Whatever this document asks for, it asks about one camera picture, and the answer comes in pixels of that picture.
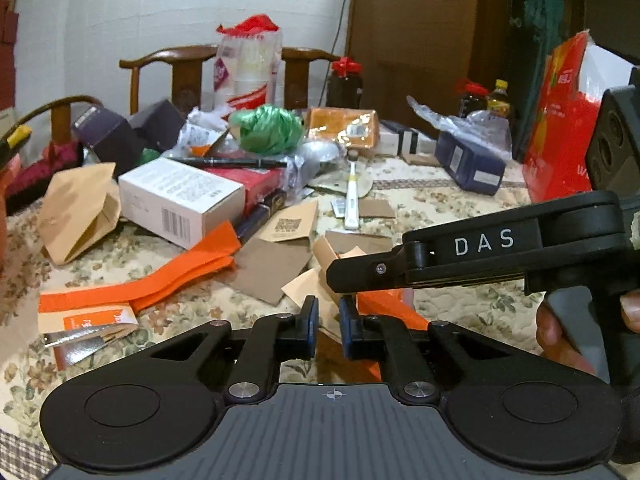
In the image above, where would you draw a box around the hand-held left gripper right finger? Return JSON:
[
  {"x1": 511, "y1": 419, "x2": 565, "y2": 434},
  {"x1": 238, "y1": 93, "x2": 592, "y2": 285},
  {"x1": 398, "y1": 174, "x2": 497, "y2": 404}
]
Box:
[{"x1": 339, "y1": 296, "x2": 506, "y2": 405}]

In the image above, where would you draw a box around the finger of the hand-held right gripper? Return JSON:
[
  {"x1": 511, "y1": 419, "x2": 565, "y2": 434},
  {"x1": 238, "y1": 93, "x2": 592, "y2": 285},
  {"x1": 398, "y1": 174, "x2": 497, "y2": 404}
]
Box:
[{"x1": 326, "y1": 245, "x2": 409, "y2": 295}]

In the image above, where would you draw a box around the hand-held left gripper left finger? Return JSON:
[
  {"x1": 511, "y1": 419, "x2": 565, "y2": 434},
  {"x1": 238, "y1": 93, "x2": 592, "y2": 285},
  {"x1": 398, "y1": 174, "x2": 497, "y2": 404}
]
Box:
[{"x1": 150, "y1": 295, "x2": 320, "y2": 405}]

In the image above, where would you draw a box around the short orange strap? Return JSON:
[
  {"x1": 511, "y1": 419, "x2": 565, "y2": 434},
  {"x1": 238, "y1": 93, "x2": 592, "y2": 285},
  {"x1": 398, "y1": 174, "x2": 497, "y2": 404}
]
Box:
[{"x1": 315, "y1": 287, "x2": 430, "y2": 386}]

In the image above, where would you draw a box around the pink plastic basin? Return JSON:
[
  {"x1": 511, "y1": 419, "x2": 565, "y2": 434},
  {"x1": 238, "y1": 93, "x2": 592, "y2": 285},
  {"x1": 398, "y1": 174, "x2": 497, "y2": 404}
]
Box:
[{"x1": 0, "y1": 155, "x2": 8, "y2": 271}]

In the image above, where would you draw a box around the floral cloth covered desktop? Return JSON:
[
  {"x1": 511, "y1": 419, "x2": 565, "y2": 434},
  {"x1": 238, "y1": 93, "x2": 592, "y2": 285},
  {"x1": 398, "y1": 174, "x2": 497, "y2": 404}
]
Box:
[{"x1": 0, "y1": 125, "x2": 640, "y2": 480}]

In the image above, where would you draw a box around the person's right hand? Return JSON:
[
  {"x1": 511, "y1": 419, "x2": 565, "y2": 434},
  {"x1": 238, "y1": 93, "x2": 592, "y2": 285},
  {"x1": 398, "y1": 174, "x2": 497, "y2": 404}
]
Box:
[{"x1": 535, "y1": 292, "x2": 640, "y2": 377}]

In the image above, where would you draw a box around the light kraft paper piece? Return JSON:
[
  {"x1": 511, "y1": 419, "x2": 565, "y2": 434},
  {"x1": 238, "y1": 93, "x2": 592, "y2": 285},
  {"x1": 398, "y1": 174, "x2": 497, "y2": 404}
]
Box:
[{"x1": 281, "y1": 237, "x2": 344, "y2": 334}]

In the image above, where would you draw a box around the small brown cardboard piece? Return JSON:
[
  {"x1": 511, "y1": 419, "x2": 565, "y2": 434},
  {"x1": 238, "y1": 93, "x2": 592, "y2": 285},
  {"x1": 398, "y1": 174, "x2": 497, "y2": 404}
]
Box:
[{"x1": 359, "y1": 198, "x2": 397, "y2": 219}]

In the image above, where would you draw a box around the white electric toothbrush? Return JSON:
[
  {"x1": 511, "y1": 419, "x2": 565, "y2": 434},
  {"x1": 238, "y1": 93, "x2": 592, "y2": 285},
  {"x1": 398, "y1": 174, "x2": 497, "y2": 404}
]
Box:
[{"x1": 341, "y1": 147, "x2": 362, "y2": 232}]

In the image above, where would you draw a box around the navy box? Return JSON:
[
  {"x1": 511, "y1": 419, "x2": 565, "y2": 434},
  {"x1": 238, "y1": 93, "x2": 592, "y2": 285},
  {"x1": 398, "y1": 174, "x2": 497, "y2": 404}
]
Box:
[{"x1": 433, "y1": 130, "x2": 507, "y2": 197}]

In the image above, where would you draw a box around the kraft card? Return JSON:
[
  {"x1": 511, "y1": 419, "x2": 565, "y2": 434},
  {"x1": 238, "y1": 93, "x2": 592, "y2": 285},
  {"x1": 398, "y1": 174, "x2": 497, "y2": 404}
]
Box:
[{"x1": 259, "y1": 199, "x2": 320, "y2": 242}]

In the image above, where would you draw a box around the silver foil bag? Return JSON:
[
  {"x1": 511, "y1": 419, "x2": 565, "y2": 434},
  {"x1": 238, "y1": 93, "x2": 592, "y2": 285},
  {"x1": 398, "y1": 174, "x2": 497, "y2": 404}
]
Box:
[{"x1": 295, "y1": 140, "x2": 342, "y2": 187}]

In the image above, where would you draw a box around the red and white carton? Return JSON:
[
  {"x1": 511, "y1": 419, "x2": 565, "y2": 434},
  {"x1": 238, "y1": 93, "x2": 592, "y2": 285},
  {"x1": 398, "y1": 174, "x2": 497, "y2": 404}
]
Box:
[{"x1": 521, "y1": 30, "x2": 634, "y2": 207}]

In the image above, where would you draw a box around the clear plastic wrap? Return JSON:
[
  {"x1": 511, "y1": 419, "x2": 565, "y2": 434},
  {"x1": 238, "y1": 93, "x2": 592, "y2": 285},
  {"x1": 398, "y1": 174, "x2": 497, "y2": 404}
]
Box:
[{"x1": 406, "y1": 95, "x2": 512, "y2": 137}]

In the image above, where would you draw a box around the dark bottle with yellow cap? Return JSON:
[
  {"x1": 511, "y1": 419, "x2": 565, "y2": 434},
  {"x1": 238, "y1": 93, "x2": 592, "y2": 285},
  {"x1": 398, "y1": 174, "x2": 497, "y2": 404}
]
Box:
[{"x1": 487, "y1": 79, "x2": 514, "y2": 122}]

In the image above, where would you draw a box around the small white and black box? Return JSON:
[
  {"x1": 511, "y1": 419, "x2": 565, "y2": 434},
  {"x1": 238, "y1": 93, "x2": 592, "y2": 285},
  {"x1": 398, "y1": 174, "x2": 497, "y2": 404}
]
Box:
[{"x1": 377, "y1": 120, "x2": 437, "y2": 159}]

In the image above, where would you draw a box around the dark jar with red lid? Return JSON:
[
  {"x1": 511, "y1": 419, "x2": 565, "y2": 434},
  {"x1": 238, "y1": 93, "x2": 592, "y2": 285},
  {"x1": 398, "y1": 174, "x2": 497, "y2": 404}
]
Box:
[
  {"x1": 326, "y1": 56, "x2": 364, "y2": 110},
  {"x1": 458, "y1": 79, "x2": 489, "y2": 119}
]

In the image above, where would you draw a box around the red box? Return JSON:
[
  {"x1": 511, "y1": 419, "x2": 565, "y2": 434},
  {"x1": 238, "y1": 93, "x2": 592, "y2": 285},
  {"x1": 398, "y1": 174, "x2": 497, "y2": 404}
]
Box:
[{"x1": 205, "y1": 166, "x2": 287, "y2": 212}]

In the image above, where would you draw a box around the orange plastic-wrapped packet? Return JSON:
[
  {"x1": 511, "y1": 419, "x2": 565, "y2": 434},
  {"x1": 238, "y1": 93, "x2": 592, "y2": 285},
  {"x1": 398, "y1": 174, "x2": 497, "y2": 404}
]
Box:
[{"x1": 305, "y1": 107, "x2": 382, "y2": 157}]

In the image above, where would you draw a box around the large green twine ball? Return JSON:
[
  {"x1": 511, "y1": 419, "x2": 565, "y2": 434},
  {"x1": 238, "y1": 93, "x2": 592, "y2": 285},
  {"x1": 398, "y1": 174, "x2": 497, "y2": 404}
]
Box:
[{"x1": 229, "y1": 104, "x2": 304, "y2": 157}]

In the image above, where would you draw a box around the black pen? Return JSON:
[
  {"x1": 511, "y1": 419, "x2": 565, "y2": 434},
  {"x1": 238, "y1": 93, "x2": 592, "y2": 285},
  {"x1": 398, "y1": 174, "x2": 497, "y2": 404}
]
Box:
[{"x1": 167, "y1": 156, "x2": 289, "y2": 171}]

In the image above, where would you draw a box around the white cardboard box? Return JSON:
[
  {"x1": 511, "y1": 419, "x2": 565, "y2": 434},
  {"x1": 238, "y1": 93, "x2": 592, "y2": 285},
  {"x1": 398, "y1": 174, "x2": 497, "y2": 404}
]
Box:
[{"x1": 118, "y1": 156, "x2": 247, "y2": 251}]

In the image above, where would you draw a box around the brown wooden door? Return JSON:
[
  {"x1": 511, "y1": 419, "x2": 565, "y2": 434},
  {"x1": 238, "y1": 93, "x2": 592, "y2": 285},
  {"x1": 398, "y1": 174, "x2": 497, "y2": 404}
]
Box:
[{"x1": 347, "y1": 0, "x2": 517, "y2": 126}]

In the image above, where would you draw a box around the orange and kraft packet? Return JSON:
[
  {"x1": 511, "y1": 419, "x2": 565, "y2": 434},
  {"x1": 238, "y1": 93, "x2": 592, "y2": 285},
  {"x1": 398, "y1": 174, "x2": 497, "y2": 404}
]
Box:
[{"x1": 39, "y1": 305, "x2": 141, "y2": 372}]

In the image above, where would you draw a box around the plastic pack of paper cups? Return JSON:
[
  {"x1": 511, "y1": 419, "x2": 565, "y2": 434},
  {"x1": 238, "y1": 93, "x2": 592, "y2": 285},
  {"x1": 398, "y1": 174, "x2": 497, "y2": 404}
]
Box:
[{"x1": 214, "y1": 30, "x2": 284, "y2": 112}]

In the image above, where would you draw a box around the small dark purple box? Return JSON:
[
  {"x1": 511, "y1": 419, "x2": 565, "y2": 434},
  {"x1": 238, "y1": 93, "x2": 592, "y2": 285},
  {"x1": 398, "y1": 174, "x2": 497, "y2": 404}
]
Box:
[{"x1": 127, "y1": 100, "x2": 187, "y2": 154}]

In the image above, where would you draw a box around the kraft paper bag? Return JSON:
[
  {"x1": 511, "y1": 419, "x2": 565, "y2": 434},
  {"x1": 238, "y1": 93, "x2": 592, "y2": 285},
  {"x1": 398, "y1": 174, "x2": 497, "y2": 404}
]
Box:
[{"x1": 37, "y1": 161, "x2": 123, "y2": 267}]

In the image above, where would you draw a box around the wooden chair with carved splat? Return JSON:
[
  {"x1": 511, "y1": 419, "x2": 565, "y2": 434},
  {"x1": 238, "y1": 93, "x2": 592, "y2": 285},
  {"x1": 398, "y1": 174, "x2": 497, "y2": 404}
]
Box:
[{"x1": 119, "y1": 45, "x2": 221, "y2": 117}]

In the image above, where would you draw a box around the red plastic bag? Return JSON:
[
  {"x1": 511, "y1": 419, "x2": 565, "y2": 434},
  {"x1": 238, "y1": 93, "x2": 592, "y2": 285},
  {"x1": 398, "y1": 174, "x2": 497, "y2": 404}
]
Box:
[{"x1": 216, "y1": 14, "x2": 282, "y2": 42}]

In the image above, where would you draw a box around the large dark purple box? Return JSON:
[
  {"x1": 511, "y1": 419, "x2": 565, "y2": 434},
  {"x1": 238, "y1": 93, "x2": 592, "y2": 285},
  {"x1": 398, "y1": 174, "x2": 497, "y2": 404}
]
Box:
[{"x1": 72, "y1": 105, "x2": 147, "y2": 182}]

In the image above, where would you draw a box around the maroon cushion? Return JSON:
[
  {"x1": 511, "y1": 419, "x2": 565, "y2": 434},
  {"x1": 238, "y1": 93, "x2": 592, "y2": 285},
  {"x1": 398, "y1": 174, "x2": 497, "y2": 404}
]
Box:
[{"x1": 5, "y1": 140, "x2": 84, "y2": 212}]

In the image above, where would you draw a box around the round-back wooden chair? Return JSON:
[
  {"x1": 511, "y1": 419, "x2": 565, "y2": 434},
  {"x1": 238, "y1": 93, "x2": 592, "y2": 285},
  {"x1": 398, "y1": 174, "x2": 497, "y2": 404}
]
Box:
[{"x1": 14, "y1": 95, "x2": 104, "y2": 147}]

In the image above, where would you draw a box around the black and yellow glove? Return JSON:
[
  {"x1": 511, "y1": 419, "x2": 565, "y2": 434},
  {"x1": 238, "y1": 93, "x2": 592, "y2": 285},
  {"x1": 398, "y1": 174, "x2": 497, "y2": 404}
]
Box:
[{"x1": 0, "y1": 126, "x2": 34, "y2": 157}]

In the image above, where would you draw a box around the long orange strap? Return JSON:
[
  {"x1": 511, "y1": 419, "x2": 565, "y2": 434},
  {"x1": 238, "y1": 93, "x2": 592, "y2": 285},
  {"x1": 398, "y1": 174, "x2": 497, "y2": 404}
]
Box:
[{"x1": 39, "y1": 220, "x2": 243, "y2": 322}]

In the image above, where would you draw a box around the thin wall cable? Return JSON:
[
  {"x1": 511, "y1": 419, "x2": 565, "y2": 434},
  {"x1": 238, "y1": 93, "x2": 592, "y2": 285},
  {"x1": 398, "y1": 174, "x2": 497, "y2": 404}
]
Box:
[{"x1": 330, "y1": 0, "x2": 362, "y2": 57}]

